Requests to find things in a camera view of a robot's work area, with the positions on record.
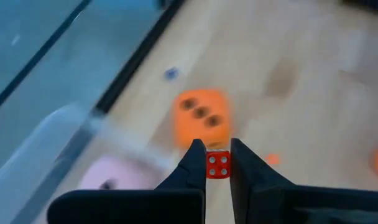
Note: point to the small orange translucent die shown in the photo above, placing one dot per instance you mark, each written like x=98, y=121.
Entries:
x=272, y=159

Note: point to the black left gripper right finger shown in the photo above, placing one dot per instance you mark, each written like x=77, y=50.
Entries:
x=270, y=202

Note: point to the light pink foam die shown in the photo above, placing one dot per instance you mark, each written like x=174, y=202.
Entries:
x=123, y=174

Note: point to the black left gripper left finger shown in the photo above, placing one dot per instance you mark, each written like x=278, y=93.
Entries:
x=130, y=208

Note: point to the small blue die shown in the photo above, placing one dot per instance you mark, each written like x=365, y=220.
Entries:
x=171, y=74

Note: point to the small red die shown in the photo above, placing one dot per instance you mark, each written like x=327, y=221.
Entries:
x=218, y=165

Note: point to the clear plastic bin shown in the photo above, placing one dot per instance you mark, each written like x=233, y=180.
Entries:
x=27, y=161

